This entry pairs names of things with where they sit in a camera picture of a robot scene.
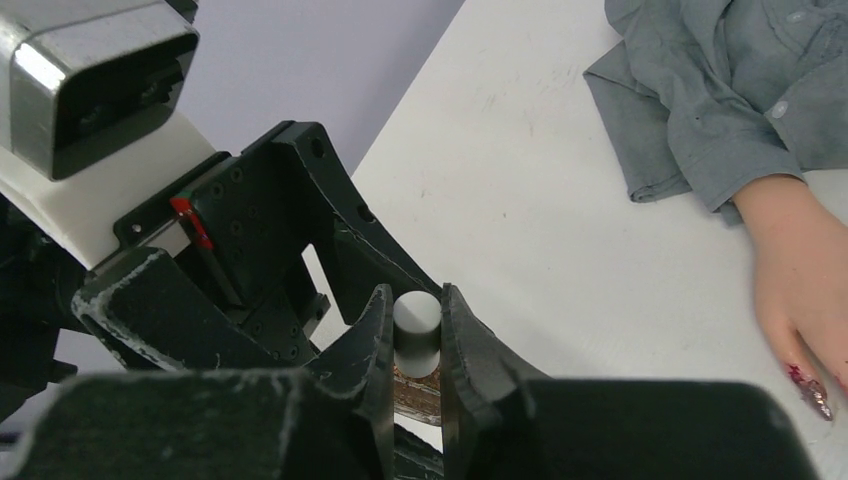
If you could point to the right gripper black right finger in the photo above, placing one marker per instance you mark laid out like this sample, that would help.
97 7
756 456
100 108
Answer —
502 418

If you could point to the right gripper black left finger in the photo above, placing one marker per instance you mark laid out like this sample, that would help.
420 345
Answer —
329 419

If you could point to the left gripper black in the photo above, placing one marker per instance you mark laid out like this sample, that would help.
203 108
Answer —
240 295

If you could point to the glitter nail polish bottle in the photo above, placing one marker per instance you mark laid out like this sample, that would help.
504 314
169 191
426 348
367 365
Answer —
418 399

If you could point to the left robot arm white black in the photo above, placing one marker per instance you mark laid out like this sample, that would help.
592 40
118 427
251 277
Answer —
38 282

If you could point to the mannequin hand with painted nails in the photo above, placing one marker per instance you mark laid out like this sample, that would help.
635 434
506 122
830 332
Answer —
800 282

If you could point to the grey shirt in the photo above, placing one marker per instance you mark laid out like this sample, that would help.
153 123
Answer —
707 96

